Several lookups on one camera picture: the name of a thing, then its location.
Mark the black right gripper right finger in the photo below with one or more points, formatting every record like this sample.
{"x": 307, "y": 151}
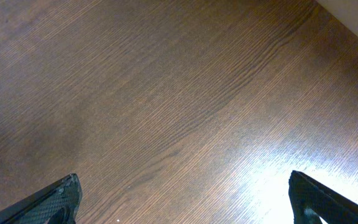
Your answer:
{"x": 313, "y": 202}

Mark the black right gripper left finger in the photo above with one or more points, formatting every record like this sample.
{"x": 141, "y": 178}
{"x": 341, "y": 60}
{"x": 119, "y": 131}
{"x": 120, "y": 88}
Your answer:
{"x": 57, "y": 203}

